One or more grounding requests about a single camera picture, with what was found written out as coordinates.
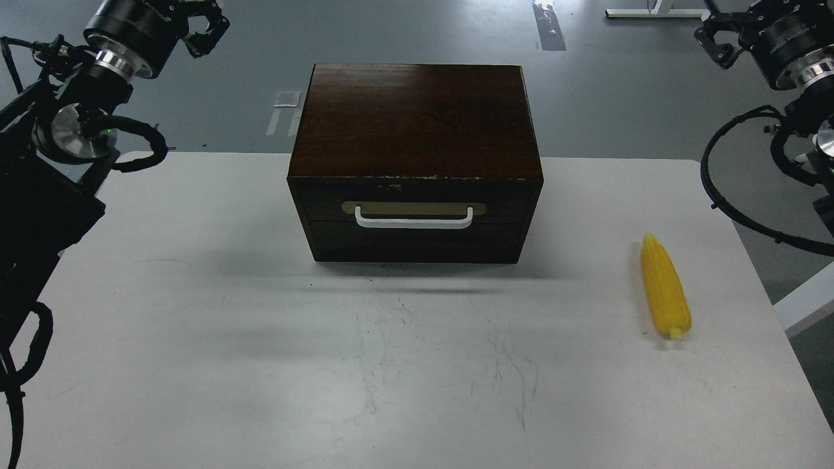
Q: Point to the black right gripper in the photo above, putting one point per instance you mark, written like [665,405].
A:
[791,41]

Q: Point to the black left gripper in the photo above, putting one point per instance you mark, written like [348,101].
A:
[136,38]

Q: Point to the wooden drawer with white handle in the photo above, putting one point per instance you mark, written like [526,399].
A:
[446,216]

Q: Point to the yellow corn cob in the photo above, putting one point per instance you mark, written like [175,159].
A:
[664,291]

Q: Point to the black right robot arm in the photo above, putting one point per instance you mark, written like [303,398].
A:
[801,147]

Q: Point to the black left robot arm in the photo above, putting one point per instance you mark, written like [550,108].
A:
[61,138]

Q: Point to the dark wooden drawer cabinet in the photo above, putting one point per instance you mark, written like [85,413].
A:
[414,133]

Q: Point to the white table leg base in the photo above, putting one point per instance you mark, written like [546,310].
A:
[657,10]

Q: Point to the white side table edge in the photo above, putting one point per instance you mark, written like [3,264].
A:
[811,302]

